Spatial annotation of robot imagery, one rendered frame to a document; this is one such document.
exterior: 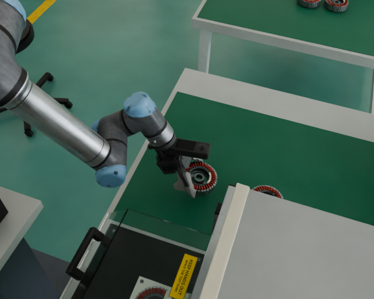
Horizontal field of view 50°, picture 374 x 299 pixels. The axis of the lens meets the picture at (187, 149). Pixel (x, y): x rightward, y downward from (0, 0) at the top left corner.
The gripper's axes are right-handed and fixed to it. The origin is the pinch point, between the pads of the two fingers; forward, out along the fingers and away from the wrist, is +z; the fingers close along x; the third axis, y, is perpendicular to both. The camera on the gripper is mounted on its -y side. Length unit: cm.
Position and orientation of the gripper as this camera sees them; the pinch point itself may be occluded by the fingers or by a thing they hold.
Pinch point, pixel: (200, 179)
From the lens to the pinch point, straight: 126.4
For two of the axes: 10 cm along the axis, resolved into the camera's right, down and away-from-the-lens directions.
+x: -2.1, 7.5, -6.2
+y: -8.7, 1.5, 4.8
